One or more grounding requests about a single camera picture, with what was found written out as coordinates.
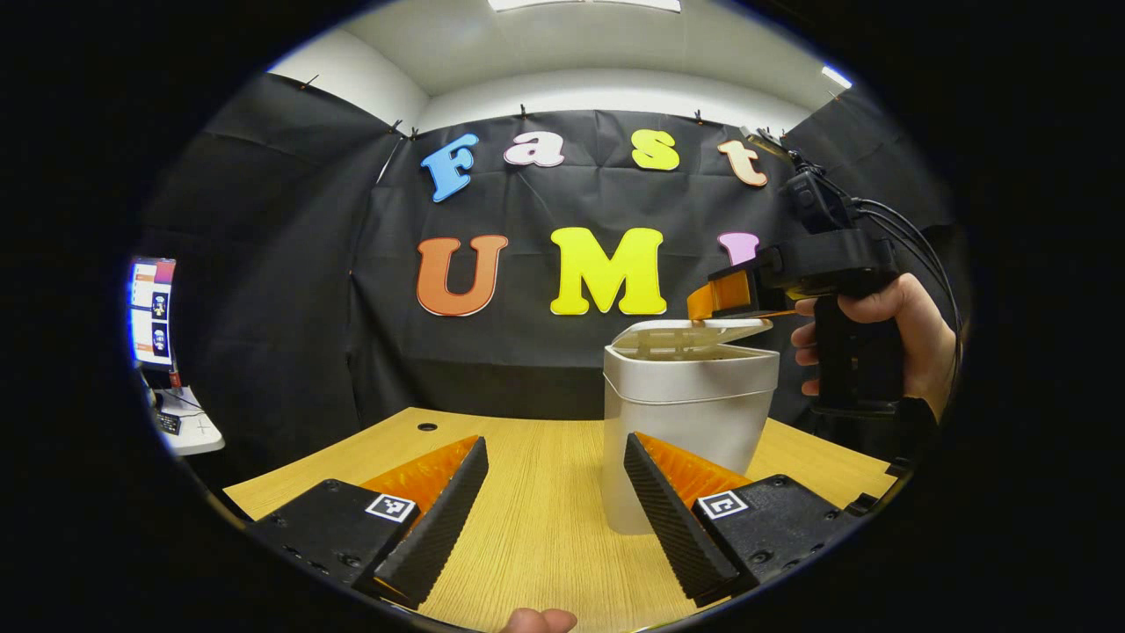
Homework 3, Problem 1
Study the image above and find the black backdrop cloth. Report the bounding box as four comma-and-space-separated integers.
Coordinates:
141, 72, 959, 489

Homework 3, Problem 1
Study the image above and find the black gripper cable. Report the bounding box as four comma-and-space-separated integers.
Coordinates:
851, 198, 965, 353

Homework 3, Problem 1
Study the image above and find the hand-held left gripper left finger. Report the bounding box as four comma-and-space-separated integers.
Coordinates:
250, 435, 490, 609

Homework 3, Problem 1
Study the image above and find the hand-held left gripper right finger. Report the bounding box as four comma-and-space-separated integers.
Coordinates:
622, 431, 880, 608

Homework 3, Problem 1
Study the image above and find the wooden desktop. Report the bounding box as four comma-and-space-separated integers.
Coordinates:
224, 406, 899, 633

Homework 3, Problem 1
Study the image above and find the white desktop garbage bin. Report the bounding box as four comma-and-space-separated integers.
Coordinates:
602, 318, 780, 535

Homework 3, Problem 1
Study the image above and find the white side table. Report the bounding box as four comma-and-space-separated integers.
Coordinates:
143, 387, 226, 457

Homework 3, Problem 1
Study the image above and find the long ceiling light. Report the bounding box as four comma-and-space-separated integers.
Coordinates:
488, 0, 683, 14

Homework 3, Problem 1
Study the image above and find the computer monitor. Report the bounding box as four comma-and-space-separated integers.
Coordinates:
129, 256, 178, 371

